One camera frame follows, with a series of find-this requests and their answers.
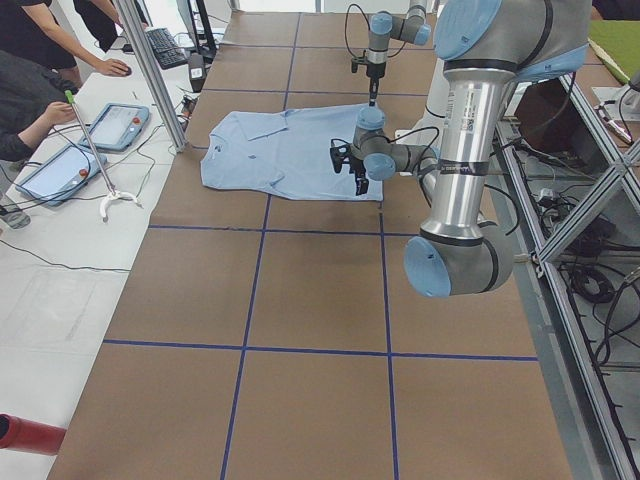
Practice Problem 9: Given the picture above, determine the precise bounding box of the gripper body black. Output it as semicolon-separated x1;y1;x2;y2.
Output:
366;62;387;80
349;157;367;181

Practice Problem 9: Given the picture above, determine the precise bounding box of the light blue t-shirt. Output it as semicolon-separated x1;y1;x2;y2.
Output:
201;104;383;201

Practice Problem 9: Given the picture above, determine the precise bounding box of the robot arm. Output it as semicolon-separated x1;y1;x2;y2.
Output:
332;1;591;297
365;0;431;106

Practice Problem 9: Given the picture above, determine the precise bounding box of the black monitor stand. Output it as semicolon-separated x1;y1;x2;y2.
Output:
185;0;218;64

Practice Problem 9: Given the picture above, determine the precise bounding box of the black power adapter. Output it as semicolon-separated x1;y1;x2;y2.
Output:
188;52;207;93

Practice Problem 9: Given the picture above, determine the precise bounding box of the black keyboard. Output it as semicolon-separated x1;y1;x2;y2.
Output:
145;28;188;70

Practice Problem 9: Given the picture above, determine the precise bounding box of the far teach pendant blue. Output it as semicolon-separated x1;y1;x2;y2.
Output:
88;103;150;152

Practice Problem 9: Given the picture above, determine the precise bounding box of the teach pendant blue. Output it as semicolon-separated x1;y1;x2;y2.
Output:
16;145;107;206
88;103;150;152

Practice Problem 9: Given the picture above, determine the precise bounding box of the near teach pendant blue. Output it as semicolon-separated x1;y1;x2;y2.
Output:
16;145;107;206

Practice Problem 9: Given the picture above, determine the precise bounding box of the reacher grabber tool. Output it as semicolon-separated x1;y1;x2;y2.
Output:
65;90;142;223

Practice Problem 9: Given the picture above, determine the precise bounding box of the person in black near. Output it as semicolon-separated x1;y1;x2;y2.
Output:
1;51;78;162

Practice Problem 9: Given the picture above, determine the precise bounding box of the person in black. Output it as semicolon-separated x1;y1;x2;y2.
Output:
1;51;78;162
1;1;127;87

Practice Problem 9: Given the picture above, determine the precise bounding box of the person in black far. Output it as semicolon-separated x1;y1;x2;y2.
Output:
1;1;127;87

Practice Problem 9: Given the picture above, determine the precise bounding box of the red cylinder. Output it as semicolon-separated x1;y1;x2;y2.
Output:
1;414;67;456

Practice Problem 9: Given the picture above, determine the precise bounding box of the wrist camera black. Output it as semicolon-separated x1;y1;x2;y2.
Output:
351;55;368;74
329;140;351;174

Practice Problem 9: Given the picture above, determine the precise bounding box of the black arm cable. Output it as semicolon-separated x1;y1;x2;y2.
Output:
344;3;372;60
329;125;511;236

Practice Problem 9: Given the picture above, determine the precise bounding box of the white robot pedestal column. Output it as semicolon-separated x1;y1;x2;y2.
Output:
395;57;449;162

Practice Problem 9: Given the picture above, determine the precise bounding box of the aluminium frame rack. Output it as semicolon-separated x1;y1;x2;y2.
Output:
494;65;639;479

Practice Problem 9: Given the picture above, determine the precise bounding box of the aluminium frame post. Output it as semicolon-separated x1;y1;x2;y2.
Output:
114;0;187;152

